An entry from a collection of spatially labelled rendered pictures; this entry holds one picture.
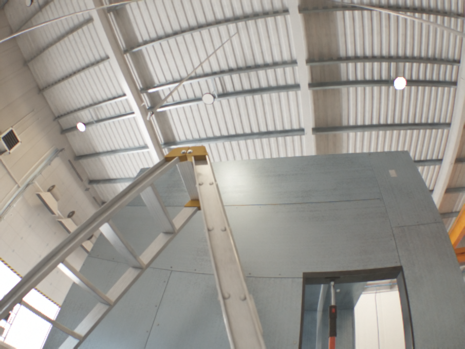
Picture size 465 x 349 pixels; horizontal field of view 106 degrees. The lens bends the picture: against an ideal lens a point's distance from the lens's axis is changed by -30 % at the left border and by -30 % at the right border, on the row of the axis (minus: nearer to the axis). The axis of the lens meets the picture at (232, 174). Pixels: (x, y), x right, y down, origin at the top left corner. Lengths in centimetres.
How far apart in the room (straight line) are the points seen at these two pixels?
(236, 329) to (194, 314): 88
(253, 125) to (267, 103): 89
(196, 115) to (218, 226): 741
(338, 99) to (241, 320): 716
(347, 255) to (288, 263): 34
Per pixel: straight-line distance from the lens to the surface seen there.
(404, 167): 215
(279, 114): 754
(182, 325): 145
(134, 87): 822
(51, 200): 1049
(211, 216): 79
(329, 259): 148
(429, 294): 152
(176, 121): 844
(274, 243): 155
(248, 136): 783
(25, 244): 1084
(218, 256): 68
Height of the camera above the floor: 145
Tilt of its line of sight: 48 degrees up
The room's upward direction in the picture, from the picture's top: 16 degrees clockwise
